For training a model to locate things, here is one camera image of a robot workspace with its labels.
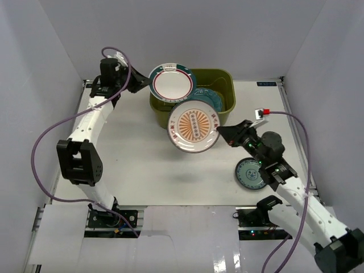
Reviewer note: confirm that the teal scalloped plate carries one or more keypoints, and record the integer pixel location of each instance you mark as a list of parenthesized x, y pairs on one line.
[(209, 96)]

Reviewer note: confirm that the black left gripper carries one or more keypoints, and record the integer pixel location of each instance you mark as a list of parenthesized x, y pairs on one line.
[(132, 82)]

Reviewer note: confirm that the small blue white plate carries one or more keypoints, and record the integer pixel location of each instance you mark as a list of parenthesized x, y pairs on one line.
[(247, 174)]

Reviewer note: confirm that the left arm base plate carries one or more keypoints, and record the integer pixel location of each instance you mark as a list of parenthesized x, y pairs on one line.
[(107, 225)]

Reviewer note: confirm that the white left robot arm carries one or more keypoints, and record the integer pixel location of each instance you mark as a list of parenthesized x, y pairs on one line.
[(79, 160)]

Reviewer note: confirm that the orange sunburst plate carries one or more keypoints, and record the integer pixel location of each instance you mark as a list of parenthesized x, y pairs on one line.
[(192, 126)]

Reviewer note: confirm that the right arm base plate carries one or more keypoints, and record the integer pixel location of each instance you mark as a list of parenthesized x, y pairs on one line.
[(252, 226)]

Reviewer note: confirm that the olive green plastic bin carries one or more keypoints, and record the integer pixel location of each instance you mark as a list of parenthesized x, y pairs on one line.
[(218, 80)]

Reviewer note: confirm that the white plate teal rim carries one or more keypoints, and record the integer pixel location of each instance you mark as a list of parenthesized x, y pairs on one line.
[(172, 82)]

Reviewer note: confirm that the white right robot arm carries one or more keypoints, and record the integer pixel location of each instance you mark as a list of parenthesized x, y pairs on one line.
[(334, 246)]

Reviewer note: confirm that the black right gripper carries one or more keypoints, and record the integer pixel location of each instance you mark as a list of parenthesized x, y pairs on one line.
[(234, 135)]

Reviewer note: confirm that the right blue table label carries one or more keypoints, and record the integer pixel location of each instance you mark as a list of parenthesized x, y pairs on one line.
[(266, 83)]

